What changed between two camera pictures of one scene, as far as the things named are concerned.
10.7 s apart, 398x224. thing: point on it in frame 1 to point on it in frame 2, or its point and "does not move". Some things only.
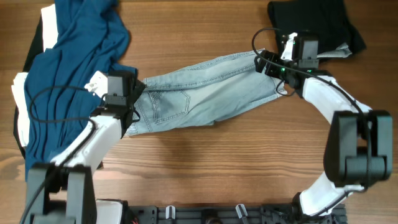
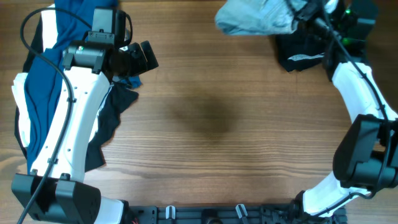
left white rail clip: [167, 212] does not move
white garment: [49, 32] does not move
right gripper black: [275, 56] to [315, 8]
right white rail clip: [243, 208] does not move
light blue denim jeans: [199, 96] to [259, 17]
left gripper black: [138, 90] to [141, 66]
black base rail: [259, 214] does not move
